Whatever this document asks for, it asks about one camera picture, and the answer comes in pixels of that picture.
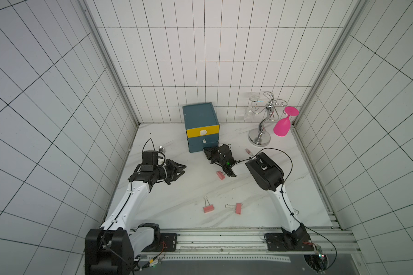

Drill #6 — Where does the pink plastic wine glass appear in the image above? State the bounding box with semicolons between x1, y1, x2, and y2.
273;106;299;137

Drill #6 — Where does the chrome glass rack stand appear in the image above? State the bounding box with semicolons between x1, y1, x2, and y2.
248;91;287;147

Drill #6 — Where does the yellow top drawer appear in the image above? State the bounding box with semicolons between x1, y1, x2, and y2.
186;125;220;138

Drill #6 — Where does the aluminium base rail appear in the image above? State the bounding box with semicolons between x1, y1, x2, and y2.
84;228;360;264

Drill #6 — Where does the teal drawer cabinet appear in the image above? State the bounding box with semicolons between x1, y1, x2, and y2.
182;103;220;153

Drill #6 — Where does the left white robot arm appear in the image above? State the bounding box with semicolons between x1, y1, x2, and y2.
84;159;187;275

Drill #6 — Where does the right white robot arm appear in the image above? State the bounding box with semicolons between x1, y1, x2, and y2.
203;144;307;251

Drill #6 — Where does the clear wine glass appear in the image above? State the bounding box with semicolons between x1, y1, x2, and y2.
244;94;260;122

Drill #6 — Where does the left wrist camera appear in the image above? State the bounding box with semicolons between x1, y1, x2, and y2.
142;150;166;167

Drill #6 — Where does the pink clip top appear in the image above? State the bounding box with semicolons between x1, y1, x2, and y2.
216;171;226;181

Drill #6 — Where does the teal drawer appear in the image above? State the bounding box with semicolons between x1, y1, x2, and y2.
188;134;219;148

